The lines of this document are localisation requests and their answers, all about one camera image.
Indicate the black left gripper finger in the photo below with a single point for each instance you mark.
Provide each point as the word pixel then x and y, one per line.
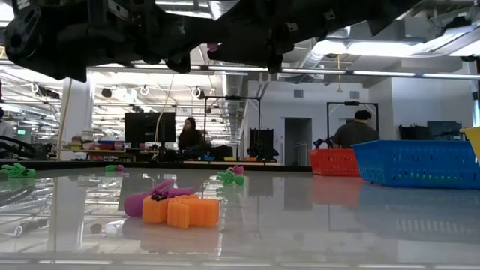
pixel 183 39
pixel 179 64

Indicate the purple skeleton toy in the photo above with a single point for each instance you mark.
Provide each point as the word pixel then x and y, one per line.
pixel 238 170
pixel 213 47
pixel 133 204
pixel 120 168

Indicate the green skeleton toy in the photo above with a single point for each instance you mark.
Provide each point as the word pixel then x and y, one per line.
pixel 227 178
pixel 17 171
pixel 110 168

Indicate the orange skeleton toy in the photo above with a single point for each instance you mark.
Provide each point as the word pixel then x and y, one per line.
pixel 195 212

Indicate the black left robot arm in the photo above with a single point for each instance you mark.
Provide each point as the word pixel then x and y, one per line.
pixel 37 37

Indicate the long ceiling light bar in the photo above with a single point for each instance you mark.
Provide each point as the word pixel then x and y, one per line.
pixel 318 71

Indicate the black equipment rack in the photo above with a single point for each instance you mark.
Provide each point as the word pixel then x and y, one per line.
pixel 262 144

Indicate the grey door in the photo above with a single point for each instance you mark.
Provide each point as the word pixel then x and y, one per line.
pixel 298 142

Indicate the small orange tray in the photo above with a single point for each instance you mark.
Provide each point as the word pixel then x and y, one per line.
pixel 250 159

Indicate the small yellow tray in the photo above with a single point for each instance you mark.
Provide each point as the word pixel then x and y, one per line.
pixel 229 159

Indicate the red plastic basket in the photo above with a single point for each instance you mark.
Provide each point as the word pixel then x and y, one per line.
pixel 333 163

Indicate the shelf with boxes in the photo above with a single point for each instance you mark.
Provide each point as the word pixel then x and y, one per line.
pixel 97 146

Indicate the dark computer equipment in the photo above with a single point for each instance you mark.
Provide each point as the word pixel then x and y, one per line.
pixel 442 131

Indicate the blue plastic basket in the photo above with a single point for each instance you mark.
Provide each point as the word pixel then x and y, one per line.
pixel 420 165

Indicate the yellow plastic basket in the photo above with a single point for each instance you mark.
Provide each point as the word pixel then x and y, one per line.
pixel 472 142

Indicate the silver ventilation duct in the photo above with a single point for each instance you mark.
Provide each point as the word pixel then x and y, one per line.
pixel 234 90
pixel 311 58

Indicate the black frame stand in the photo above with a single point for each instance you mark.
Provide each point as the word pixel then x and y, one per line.
pixel 232 98
pixel 337 102

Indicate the black metal table frame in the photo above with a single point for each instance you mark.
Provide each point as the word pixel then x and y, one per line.
pixel 75 164

